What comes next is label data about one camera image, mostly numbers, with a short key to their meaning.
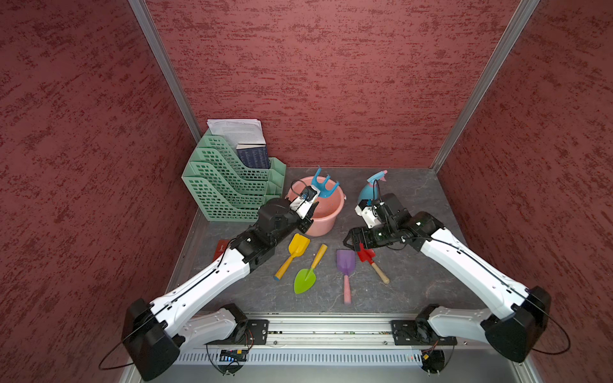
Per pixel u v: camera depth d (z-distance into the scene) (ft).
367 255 2.99
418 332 2.16
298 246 3.04
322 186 2.12
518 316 1.25
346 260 2.92
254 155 3.49
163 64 2.67
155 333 1.23
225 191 3.20
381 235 2.04
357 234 2.17
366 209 2.25
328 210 3.30
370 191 3.16
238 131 3.28
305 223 2.08
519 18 2.38
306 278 2.80
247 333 2.38
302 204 1.93
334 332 2.49
